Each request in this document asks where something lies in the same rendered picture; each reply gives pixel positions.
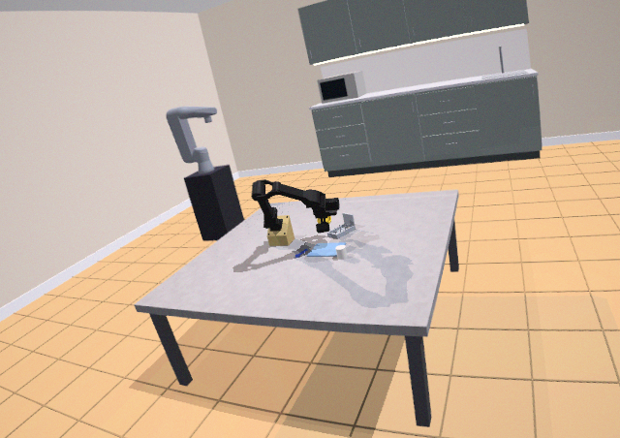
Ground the light blue flat mat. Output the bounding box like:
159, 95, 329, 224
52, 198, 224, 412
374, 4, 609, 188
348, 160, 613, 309
307, 242, 346, 257

